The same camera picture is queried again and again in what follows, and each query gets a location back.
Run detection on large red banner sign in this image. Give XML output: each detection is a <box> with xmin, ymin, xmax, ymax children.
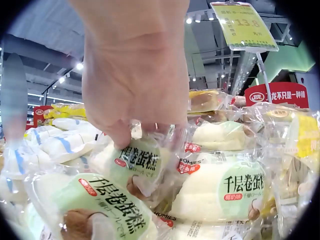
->
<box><xmin>244</xmin><ymin>82</ymin><xmax>311</xmax><ymax>109</ymax></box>

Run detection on green label roll cake packet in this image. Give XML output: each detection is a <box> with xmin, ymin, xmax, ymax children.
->
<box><xmin>89</xmin><ymin>120</ymin><xmax>177</xmax><ymax>202</ymax></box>

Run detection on person's right fingers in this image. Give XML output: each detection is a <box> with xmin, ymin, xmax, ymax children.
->
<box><xmin>134</xmin><ymin>117</ymin><xmax>189</xmax><ymax>140</ymax></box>

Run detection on heap of small yellow packets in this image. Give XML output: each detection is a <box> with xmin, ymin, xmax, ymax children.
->
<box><xmin>44</xmin><ymin>103</ymin><xmax>87</xmax><ymax>126</ymax></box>

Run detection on pile of brown bread packets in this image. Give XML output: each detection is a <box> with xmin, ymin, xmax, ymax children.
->
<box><xmin>187</xmin><ymin>89</ymin><xmax>253</xmax><ymax>123</ymax></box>

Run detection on pile of green cake packets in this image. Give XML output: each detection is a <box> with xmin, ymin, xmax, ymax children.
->
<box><xmin>0</xmin><ymin>119</ymin><xmax>284</xmax><ymax>240</ymax></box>

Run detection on person's right hand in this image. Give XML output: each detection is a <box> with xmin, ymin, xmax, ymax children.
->
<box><xmin>68</xmin><ymin>0</ymin><xmax>192</xmax><ymax>150</ymax></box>

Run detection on person's right thumb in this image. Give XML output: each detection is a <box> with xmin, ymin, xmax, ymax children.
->
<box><xmin>86</xmin><ymin>111</ymin><xmax>132</xmax><ymax>150</ymax></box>

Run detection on pile of yellow-label packets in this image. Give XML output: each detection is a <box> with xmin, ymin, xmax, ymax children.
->
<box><xmin>264</xmin><ymin>106</ymin><xmax>320</xmax><ymax>225</ymax></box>

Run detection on pile of white blue-striped packets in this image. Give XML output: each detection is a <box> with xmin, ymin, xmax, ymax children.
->
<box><xmin>0</xmin><ymin>117</ymin><xmax>107</xmax><ymax>203</ymax></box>

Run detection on yellow price sign on pole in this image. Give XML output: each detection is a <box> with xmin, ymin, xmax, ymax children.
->
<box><xmin>209</xmin><ymin>0</ymin><xmax>280</xmax><ymax>85</ymax></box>

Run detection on small red sign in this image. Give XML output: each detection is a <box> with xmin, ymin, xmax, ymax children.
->
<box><xmin>32</xmin><ymin>105</ymin><xmax>54</xmax><ymax>128</ymax></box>

